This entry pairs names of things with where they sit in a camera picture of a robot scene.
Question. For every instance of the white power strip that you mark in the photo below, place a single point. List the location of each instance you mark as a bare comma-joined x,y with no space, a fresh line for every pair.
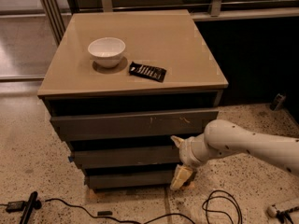
286,206

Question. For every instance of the small black floor block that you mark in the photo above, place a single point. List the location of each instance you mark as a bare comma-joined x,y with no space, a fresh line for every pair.
104,213

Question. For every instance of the black snack packet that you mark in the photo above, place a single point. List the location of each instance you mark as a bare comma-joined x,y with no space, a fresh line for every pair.
147,71

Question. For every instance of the grey three-drawer cabinet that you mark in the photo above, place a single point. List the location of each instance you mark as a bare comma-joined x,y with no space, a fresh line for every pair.
75,85

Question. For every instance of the grey top drawer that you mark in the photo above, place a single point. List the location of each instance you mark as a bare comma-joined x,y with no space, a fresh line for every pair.
136,124

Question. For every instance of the white ceramic bowl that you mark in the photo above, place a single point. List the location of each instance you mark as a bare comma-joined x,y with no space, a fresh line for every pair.
107,51

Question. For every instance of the grey bottom drawer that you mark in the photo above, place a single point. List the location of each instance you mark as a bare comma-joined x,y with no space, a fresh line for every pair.
105,179

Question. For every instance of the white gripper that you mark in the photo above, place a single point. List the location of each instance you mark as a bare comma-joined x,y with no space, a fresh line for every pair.
186,152

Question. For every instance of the small dark floor device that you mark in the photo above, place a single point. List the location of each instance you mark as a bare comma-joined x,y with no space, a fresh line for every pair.
278,102

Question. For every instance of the grey drawer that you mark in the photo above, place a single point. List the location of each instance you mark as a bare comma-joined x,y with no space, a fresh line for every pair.
122,157
136,124
105,179

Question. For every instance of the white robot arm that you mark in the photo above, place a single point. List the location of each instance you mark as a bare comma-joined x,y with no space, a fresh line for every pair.
222,138

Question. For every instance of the blue tape piece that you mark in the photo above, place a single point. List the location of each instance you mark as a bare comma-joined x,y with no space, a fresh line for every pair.
70,159

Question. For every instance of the black bar device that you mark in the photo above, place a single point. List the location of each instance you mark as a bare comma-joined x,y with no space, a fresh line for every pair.
32,204

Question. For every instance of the black power adapter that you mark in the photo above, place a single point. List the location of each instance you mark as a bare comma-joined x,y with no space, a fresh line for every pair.
15,206

